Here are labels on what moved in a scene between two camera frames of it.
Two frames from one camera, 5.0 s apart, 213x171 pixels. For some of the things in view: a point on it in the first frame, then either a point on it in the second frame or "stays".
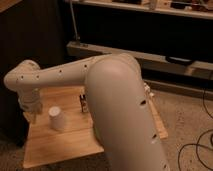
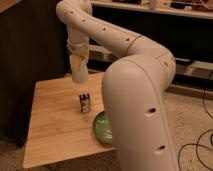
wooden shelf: (187, 8) stays
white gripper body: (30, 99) → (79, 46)
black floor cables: (197, 140) stays
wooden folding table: (42, 145) stays
